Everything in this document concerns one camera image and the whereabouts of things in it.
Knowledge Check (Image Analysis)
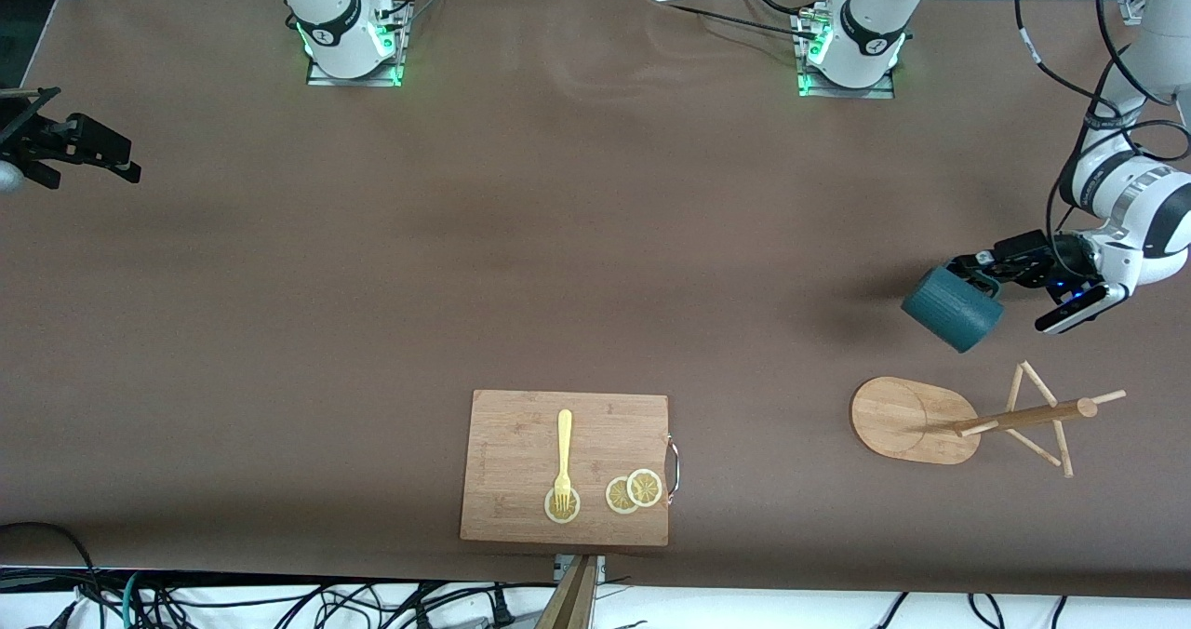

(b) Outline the teal cup with yellow inside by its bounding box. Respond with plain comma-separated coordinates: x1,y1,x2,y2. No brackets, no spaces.
901,264,1006,354

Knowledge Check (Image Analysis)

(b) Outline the wooden cup rack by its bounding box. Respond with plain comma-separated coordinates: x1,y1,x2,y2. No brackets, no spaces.
850,360,1127,478

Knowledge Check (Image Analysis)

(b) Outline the brown table cover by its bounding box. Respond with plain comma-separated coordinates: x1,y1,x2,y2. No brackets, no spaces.
0,0,1191,600

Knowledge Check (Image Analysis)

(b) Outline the yellow plastic fork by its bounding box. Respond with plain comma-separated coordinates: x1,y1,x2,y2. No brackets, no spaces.
553,409,574,515

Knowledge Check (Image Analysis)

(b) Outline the bamboo cutting board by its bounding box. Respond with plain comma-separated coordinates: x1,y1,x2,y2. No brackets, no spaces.
460,389,680,547

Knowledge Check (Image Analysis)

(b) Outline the wooden beam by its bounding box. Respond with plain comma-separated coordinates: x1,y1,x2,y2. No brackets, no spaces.
533,556,599,629

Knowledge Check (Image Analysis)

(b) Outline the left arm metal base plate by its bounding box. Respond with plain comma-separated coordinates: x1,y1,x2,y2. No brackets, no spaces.
796,10,896,100

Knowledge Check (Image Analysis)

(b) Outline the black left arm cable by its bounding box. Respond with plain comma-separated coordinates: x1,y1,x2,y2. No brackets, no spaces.
1014,0,1191,239

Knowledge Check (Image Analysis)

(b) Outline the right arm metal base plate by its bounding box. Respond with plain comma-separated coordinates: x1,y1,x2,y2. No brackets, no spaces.
305,22,408,87

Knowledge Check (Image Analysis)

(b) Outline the black cable on table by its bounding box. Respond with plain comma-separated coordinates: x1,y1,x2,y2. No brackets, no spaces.
642,0,824,42

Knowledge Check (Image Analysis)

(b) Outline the black floor cable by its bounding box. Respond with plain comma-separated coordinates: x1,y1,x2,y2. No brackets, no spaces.
0,521,105,629

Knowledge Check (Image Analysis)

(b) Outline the teal floor cable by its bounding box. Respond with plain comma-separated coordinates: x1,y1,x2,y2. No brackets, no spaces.
119,570,150,629

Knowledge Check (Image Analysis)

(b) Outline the metal bracket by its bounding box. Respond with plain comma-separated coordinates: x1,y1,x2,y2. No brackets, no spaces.
554,555,608,585

